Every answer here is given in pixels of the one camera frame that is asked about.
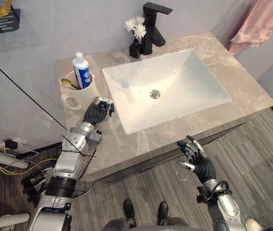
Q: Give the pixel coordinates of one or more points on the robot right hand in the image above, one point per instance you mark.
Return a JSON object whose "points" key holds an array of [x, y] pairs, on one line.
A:
{"points": [[200, 160]]}

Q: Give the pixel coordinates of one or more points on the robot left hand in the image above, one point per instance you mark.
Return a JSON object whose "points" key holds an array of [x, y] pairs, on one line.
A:
{"points": [[94, 114]]}

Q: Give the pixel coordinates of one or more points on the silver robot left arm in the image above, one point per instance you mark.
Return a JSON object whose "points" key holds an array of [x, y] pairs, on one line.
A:
{"points": [[59, 175]]}

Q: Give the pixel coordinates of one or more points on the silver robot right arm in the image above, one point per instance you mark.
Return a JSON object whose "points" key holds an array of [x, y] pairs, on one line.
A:
{"points": [[223, 204]]}

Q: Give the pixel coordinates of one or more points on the cream ceramic mug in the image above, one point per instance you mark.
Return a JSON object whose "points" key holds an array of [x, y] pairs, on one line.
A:
{"points": [[78, 92]]}

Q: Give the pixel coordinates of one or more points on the yellow green toothbrush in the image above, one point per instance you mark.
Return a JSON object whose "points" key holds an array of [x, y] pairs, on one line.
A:
{"points": [[69, 83]]}

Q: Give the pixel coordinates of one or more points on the white blue toothpaste tube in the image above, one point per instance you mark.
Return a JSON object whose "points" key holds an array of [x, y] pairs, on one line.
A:
{"points": [[81, 72]]}

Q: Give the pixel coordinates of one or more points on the grey marble vanity cabinet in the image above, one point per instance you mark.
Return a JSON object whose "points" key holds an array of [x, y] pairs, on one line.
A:
{"points": [[165, 115]]}

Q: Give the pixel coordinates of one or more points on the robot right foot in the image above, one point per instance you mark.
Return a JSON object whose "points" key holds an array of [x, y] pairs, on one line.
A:
{"points": [[163, 211]]}

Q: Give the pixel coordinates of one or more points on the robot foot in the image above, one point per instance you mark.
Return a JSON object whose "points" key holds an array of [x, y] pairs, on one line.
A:
{"points": [[128, 211], [163, 211]]}

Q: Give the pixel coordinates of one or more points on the chrome sink drain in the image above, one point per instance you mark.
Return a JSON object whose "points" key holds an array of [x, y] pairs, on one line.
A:
{"points": [[154, 93]]}

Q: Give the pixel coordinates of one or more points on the white rectangular sink basin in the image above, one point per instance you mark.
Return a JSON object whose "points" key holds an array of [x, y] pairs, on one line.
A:
{"points": [[160, 89]]}

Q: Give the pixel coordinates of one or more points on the black flower vase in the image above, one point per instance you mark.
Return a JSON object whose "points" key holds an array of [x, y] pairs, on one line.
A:
{"points": [[135, 48]]}

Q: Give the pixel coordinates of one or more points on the person's white shoe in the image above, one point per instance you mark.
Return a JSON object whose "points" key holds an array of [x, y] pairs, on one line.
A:
{"points": [[253, 224]]}

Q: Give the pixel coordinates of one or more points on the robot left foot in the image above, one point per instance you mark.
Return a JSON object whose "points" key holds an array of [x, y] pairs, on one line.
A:
{"points": [[128, 211]]}

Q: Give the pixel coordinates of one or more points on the black power plug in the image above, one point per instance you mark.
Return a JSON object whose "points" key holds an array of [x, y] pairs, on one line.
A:
{"points": [[11, 144]]}

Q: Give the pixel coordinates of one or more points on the white artificial flowers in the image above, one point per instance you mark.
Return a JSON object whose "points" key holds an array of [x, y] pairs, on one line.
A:
{"points": [[136, 27]]}

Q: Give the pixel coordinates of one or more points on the white pipe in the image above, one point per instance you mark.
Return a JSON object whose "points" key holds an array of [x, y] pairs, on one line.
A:
{"points": [[3, 157]]}

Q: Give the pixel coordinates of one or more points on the black faucet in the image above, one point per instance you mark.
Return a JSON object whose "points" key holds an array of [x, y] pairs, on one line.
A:
{"points": [[153, 29]]}

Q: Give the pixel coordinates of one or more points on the pink hanging towel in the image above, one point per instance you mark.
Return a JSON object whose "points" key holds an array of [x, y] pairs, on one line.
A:
{"points": [[256, 24]]}

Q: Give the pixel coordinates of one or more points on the white wall power outlet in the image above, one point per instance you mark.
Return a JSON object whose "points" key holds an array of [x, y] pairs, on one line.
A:
{"points": [[9, 145]]}

